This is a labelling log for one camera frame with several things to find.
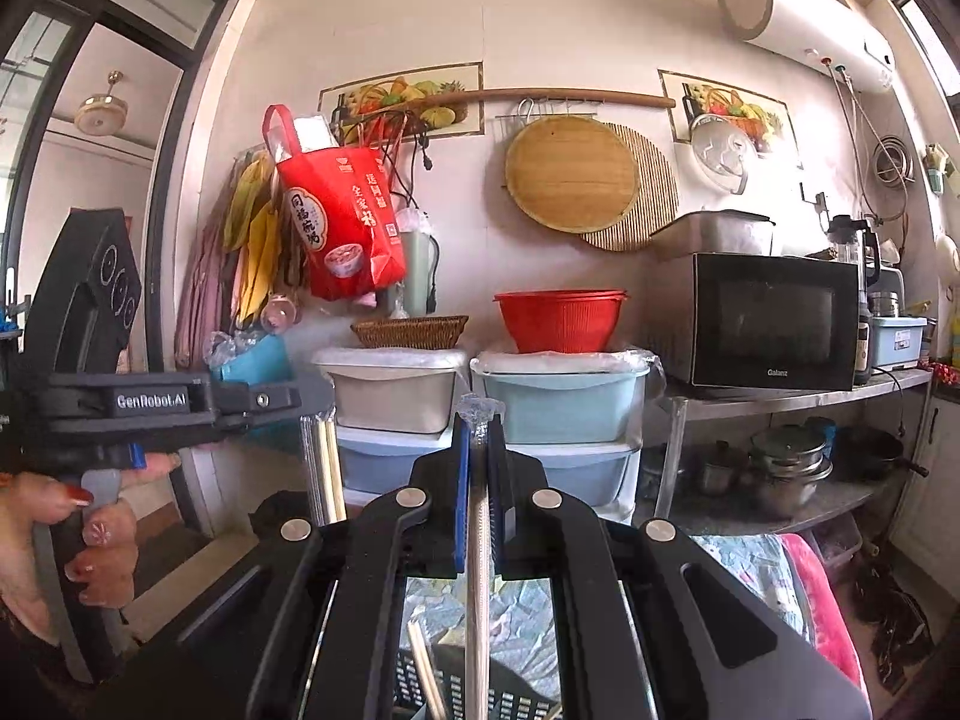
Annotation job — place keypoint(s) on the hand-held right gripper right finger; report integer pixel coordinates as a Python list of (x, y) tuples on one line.
[(495, 495)]

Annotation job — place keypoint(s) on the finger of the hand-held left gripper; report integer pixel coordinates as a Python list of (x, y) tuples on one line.
[(262, 399)]

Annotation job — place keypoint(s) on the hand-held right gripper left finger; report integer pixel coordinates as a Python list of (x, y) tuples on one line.
[(461, 495)]

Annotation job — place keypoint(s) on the wooden chopstick pair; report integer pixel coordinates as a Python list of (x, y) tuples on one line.
[(424, 667), (328, 472), (477, 615)]

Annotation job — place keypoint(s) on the green plastic utensil basket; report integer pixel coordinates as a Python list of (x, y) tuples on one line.
[(517, 697)]

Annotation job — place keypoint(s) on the person's left hand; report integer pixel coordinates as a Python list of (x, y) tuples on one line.
[(105, 555)]

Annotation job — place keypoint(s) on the turquoise plastic bag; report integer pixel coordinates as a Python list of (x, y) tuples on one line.
[(255, 360)]

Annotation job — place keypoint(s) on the clear round plastic container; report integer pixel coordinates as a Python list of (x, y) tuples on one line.
[(279, 313)]

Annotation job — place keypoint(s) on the blue plastic drawer unit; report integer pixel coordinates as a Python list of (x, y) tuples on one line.
[(559, 405)]

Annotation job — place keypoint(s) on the pink hanging bags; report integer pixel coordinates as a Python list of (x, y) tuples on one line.
[(202, 292)]

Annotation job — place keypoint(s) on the white plastic drawer unit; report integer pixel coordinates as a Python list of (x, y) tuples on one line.
[(390, 397)]

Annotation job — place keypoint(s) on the yellow hanging bags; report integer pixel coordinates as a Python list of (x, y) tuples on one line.
[(262, 240)]

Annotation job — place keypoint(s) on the brown wicker basket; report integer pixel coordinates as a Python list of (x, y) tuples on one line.
[(409, 331)]

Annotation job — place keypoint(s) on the red plastic colander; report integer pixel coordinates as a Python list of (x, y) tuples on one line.
[(559, 322)]

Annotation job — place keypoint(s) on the red shopping bag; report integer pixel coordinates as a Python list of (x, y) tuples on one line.
[(337, 225)]

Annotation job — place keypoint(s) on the ceiling lamp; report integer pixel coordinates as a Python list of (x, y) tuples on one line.
[(103, 109)]

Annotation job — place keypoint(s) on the pale green bottle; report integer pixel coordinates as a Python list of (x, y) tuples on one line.
[(418, 270)]

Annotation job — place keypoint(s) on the small steel lidded pot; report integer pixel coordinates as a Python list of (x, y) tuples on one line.
[(718, 469)]

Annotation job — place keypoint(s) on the cartoon cat printed tablecloth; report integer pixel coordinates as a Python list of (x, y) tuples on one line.
[(739, 577)]

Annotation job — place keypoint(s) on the stack of steel pots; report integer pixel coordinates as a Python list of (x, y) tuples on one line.
[(787, 472)]

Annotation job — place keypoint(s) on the steel kitchen shelf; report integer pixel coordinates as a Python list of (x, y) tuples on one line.
[(787, 394)]

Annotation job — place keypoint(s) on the black microwave oven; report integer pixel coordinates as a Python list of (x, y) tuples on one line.
[(757, 322)]

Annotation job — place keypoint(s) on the round wooden cutting board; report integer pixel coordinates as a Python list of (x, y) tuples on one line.
[(570, 176)]

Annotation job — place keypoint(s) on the round bamboo mat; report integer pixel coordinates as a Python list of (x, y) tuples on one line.
[(658, 195)]

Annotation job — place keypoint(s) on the pink fleece blanket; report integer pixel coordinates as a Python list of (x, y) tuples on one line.
[(825, 600)]

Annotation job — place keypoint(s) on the black frying pan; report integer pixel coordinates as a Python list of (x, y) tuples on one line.
[(870, 454)]

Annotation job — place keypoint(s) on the black shoe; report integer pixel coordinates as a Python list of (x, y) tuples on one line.
[(904, 637), (870, 581)]

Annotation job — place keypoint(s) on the dark sauce bottle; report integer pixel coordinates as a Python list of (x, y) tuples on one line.
[(862, 345)]

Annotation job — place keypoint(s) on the long wooden rolling pin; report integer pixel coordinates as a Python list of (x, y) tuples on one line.
[(540, 94)]

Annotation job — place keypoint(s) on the glass pot lid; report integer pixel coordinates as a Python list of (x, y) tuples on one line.
[(716, 154)]

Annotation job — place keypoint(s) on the blue plastic dish box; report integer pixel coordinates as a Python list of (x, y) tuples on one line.
[(900, 345)]

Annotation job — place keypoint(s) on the black blender jug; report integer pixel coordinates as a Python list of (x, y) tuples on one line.
[(851, 247)]

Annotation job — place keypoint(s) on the white cabinet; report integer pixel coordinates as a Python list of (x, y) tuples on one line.
[(930, 480)]

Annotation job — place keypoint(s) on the white cylindrical water heater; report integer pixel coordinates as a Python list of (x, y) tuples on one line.
[(810, 22)]

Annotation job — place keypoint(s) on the black door frame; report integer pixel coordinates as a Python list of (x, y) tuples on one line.
[(161, 202)]

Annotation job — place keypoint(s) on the fruit picture wall tile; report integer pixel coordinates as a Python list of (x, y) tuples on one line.
[(765, 120), (375, 94)]

